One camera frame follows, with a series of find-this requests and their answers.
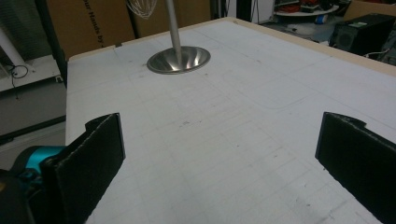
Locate black metal frame post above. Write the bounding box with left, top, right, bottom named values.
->
left=33, top=0, right=69, bottom=89

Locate black computer tower green label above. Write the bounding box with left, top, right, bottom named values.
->
left=329, top=13, right=396, bottom=57

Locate white pipe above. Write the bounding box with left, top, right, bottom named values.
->
left=0, top=27, right=35, bottom=73

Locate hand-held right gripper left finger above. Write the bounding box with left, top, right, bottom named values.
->
left=40, top=112, right=126, bottom=224

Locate printed cardboard box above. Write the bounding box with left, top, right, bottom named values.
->
left=46, top=0, right=136, bottom=61

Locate white round table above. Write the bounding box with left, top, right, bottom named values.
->
left=275, top=3, right=340, bottom=18

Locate steel utensil stand with hooks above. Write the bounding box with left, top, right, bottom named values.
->
left=146, top=0, right=212, bottom=76

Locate white grid mat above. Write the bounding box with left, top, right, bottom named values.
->
left=64, top=19, right=396, bottom=224

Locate thin black cable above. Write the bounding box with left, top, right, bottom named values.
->
left=8, top=63, right=30, bottom=101

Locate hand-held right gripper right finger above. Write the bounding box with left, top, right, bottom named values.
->
left=315, top=111, right=396, bottom=224

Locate whisk with mint green handle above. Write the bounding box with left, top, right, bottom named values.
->
left=125, top=0, right=159, bottom=20

